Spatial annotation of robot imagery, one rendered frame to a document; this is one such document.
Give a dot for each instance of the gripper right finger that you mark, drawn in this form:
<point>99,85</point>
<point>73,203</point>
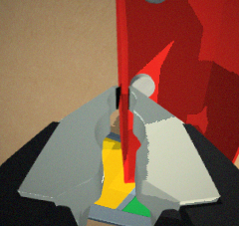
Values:
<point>177,167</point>

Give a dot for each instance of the red bin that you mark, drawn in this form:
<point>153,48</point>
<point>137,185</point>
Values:
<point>190,48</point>

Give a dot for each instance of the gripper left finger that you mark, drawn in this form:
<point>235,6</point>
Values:
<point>61,165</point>

